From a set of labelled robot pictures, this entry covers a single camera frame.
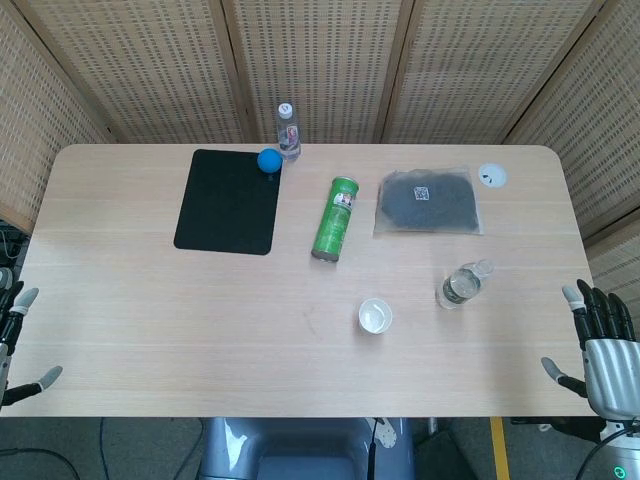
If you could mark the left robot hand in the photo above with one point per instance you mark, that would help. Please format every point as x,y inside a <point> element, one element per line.
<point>16,311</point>

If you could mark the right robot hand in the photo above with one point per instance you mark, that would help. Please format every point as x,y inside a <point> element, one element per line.
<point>612,370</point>

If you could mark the clear plastic bottle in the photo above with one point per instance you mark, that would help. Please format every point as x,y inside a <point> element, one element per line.
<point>461,287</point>

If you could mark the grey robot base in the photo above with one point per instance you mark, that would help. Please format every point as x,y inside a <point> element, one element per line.
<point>300,450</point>

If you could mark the white paper cup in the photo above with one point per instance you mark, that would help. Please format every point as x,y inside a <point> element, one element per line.
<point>375,316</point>

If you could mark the pink labelled water bottle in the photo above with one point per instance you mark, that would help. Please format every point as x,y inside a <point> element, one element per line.
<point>288,135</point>

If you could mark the black mouse pad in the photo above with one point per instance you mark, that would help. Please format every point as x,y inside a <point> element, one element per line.
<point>227,202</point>

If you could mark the plastic bag of dark granules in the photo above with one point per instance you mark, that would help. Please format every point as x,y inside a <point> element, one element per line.
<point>427,202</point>

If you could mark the blue ball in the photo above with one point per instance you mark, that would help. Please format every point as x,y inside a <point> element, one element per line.
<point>269,160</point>

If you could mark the green chip can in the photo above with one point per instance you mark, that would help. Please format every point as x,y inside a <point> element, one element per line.
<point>336,220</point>

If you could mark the woven bamboo folding screen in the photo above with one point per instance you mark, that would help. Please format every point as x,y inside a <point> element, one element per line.
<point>320,50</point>

